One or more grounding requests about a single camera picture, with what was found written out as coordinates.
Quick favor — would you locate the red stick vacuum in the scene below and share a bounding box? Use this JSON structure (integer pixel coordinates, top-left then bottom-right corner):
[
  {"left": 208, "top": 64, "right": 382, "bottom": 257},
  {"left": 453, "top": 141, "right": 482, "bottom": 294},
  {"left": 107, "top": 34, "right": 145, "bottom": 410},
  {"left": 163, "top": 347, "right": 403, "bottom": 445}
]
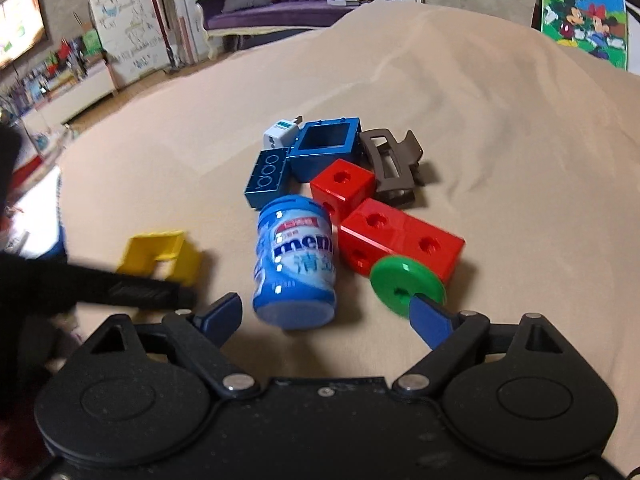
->
[{"left": 151, "top": 0, "right": 180, "bottom": 74}]

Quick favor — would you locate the television screen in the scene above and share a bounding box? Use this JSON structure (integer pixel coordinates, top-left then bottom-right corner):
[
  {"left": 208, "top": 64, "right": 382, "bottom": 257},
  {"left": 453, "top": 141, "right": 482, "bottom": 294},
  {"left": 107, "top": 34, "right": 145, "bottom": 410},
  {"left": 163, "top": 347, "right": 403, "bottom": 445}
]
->
[{"left": 0, "top": 0, "right": 48, "bottom": 68}]

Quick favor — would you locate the blue hollow brick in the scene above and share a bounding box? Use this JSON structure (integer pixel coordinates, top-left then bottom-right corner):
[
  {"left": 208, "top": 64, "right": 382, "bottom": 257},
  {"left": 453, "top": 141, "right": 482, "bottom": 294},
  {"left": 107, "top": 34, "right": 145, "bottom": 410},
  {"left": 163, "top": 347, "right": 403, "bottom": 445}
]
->
[{"left": 288, "top": 117, "right": 362, "bottom": 183}]

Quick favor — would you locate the red cube block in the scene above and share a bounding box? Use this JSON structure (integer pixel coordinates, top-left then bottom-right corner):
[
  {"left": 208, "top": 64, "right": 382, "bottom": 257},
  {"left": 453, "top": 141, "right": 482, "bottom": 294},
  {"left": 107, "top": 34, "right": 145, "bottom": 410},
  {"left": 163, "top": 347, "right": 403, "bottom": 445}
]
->
[{"left": 310, "top": 158, "right": 376, "bottom": 224}]

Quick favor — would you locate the brown hair claw clip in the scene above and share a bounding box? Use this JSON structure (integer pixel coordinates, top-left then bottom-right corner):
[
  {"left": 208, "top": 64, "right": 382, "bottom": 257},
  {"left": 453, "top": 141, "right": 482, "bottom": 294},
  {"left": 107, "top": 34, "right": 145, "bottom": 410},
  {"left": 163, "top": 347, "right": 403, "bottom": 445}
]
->
[{"left": 359, "top": 128, "right": 423, "bottom": 207}]

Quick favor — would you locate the white drawing cabinet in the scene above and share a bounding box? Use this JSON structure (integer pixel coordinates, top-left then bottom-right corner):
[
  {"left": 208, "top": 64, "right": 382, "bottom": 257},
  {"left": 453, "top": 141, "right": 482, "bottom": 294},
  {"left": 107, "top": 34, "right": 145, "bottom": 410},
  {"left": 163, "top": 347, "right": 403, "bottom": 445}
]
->
[{"left": 89, "top": 0, "right": 168, "bottom": 88}]

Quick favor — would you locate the beige blanket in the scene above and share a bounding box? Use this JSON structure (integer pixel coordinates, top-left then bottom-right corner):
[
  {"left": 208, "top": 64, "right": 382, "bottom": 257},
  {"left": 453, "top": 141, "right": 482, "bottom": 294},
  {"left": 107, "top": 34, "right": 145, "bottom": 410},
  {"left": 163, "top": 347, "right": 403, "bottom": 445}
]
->
[{"left": 61, "top": 2, "right": 639, "bottom": 471}]

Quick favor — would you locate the mickey mouse picture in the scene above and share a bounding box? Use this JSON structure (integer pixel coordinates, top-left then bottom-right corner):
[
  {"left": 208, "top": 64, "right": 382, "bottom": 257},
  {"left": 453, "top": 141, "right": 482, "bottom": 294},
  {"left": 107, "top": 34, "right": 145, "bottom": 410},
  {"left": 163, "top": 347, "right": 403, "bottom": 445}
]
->
[{"left": 537, "top": 0, "right": 628, "bottom": 70}]

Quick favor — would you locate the purple sofa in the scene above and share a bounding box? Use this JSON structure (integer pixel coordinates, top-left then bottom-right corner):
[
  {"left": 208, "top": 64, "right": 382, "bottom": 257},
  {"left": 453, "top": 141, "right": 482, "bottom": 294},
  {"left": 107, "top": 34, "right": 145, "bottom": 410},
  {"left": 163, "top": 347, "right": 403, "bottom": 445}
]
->
[{"left": 196, "top": 0, "right": 374, "bottom": 44}]

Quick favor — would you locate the yellow hollow brick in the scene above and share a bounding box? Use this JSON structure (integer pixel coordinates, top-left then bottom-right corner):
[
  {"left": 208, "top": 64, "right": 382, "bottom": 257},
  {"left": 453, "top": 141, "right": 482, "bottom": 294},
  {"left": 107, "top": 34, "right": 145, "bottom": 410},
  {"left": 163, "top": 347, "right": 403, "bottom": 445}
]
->
[{"left": 117, "top": 231, "right": 203, "bottom": 287}]

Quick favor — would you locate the white tv console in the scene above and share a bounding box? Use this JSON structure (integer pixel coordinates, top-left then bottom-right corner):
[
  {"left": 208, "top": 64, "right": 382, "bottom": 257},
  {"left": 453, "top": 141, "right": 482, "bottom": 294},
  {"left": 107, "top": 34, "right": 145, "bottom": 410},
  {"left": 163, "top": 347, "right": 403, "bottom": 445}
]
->
[{"left": 21, "top": 61, "right": 117, "bottom": 132}]

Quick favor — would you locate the long red block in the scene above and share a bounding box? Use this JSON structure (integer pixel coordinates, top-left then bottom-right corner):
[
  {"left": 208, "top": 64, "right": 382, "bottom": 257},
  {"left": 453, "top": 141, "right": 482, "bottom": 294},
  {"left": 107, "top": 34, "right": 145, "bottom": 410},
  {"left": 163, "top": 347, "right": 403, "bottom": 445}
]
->
[{"left": 337, "top": 198, "right": 465, "bottom": 285}]

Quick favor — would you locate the blue mentos gum bottle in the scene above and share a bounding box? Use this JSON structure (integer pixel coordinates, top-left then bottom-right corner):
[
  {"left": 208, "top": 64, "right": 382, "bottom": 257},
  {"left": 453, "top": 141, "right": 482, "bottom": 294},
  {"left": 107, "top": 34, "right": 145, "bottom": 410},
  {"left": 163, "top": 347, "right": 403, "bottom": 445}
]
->
[{"left": 253, "top": 195, "right": 336, "bottom": 330}]

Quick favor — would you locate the green plastic wheel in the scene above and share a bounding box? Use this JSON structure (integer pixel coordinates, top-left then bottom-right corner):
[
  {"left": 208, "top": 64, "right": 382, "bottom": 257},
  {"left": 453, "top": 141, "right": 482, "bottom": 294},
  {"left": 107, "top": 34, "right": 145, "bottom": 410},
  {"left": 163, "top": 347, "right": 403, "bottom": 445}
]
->
[{"left": 369, "top": 256, "right": 447, "bottom": 318}]

